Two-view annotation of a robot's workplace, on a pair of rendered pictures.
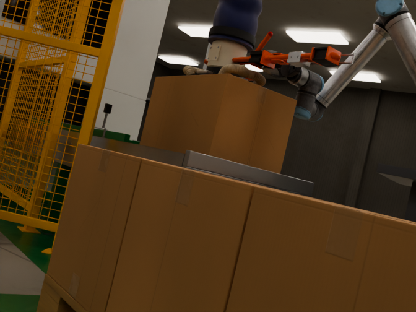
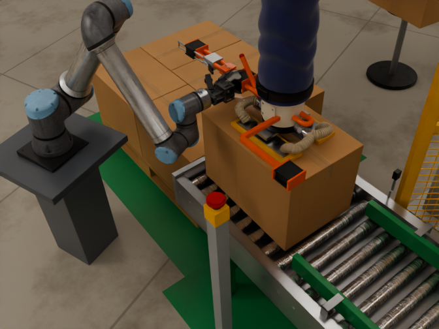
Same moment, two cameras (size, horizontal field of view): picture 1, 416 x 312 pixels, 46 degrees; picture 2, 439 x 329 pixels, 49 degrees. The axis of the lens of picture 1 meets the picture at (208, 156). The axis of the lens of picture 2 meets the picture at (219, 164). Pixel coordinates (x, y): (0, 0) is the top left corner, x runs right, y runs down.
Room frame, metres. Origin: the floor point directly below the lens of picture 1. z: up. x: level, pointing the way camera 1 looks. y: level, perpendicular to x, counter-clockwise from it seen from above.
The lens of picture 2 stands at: (3.92, -0.22, 2.29)
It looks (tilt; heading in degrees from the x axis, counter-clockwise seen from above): 44 degrees down; 181
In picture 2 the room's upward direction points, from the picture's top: 3 degrees counter-clockwise
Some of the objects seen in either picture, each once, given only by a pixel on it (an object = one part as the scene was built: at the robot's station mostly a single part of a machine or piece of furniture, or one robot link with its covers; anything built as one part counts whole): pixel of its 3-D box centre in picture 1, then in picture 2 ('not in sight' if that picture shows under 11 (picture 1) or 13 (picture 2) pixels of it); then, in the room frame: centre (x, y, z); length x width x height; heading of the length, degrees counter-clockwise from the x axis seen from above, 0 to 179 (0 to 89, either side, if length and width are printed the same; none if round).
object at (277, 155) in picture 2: not in sight; (264, 135); (2.38, -0.06, 0.97); 0.34 x 0.10 x 0.05; 38
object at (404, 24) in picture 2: not in sight; (399, 42); (0.57, 1.15, 0.31); 0.40 x 0.40 x 0.62
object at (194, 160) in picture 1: (254, 174); (229, 149); (2.02, -0.20, 0.58); 0.70 x 0.03 x 0.06; 127
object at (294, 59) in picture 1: (299, 59); (213, 61); (1.95, -0.27, 1.07); 0.07 x 0.07 x 0.04; 38
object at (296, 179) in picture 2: not in sight; (288, 174); (2.72, -0.01, 1.08); 0.09 x 0.08 x 0.05; 128
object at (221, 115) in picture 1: (212, 129); (276, 160); (2.31, 0.01, 0.75); 0.60 x 0.40 x 0.40; 35
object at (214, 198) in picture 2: not in sight; (215, 202); (2.78, -0.26, 1.02); 0.07 x 0.07 x 0.04
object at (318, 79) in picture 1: (309, 82); (185, 108); (2.30, -0.38, 1.07); 0.12 x 0.09 x 0.10; 127
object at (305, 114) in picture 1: (304, 105); (186, 131); (2.32, -0.39, 0.96); 0.12 x 0.09 x 0.12; 151
